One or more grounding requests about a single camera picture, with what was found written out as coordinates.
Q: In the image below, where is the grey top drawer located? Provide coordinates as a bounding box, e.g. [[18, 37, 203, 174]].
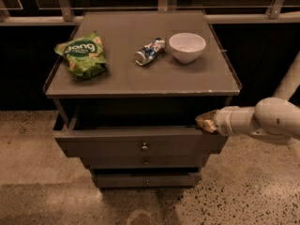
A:
[[54, 116, 227, 158]]

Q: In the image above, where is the metal railing frame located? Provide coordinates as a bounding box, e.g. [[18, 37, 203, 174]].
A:
[[0, 0, 300, 26]]

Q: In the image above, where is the blue white soda can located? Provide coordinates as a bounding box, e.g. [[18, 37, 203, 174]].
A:
[[134, 37, 167, 67]]

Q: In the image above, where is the grey middle drawer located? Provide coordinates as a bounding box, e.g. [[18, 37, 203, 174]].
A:
[[81, 154, 209, 169]]

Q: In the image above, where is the grey bottom drawer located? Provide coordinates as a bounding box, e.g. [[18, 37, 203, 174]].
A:
[[93, 172, 201, 188]]

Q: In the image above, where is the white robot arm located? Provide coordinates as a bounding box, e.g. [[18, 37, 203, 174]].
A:
[[195, 53, 300, 144]]

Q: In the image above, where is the green chip bag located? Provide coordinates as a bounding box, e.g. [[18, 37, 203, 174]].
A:
[[54, 31, 108, 79]]

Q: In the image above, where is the grey drawer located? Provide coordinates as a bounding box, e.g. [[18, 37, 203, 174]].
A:
[[54, 116, 227, 158], [93, 172, 201, 188], [81, 154, 209, 169]]

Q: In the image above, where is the white bowl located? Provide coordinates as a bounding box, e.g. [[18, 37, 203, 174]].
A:
[[169, 33, 206, 64]]

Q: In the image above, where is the grey drawer cabinet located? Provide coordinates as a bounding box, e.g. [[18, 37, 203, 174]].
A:
[[44, 11, 241, 178]]

